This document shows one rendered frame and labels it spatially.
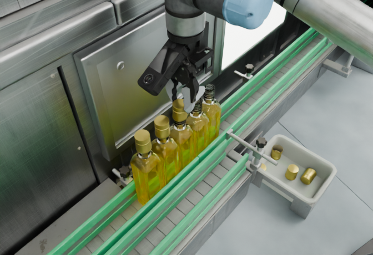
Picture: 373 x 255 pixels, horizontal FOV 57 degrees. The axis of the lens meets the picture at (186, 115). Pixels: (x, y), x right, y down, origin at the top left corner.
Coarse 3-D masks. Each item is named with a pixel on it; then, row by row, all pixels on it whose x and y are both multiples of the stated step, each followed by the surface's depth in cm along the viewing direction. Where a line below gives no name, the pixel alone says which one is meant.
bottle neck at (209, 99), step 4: (208, 84) 89; (212, 84) 89; (208, 88) 90; (212, 88) 89; (204, 92) 89; (208, 92) 88; (212, 92) 88; (204, 96) 90; (208, 96) 89; (212, 96) 89; (204, 100) 91; (208, 100) 90; (212, 100) 90; (208, 104) 91
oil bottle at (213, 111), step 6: (216, 102) 92; (204, 108) 91; (210, 108) 91; (216, 108) 92; (210, 114) 91; (216, 114) 93; (210, 120) 92; (216, 120) 95; (210, 126) 94; (216, 126) 98; (210, 132) 96; (216, 132) 100; (210, 138) 98
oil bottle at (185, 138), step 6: (186, 126) 86; (174, 132) 85; (180, 132) 85; (186, 132) 85; (192, 132) 87; (174, 138) 85; (180, 138) 85; (186, 138) 86; (192, 138) 88; (180, 144) 85; (186, 144) 87; (192, 144) 90; (180, 150) 87; (186, 150) 89; (192, 150) 92; (180, 156) 89; (186, 156) 91; (192, 156) 94; (180, 162) 91; (186, 162) 93; (180, 168) 93
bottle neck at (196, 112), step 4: (200, 100) 85; (196, 104) 84; (200, 104) 85; (196, 108) 85; (200, 108) 86; (192, 112) 87; (196, 112) 86; (200, 112) 87; (192, 116) 88; (196, 116) 87
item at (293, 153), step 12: (276, 144) 118; (288, 144) 116; (288, 156) 119; (300, 156) 115; (312, 156) 111; (276, 168) 116; (300, 168) 116; (312, 168) 114; (324, 168) 110; (276, 180) 104; (288, 180) 113; (300, 180) 113; (312, 180) 113; (324, 180) 112; (300, 192) 110; (312, 192) 110
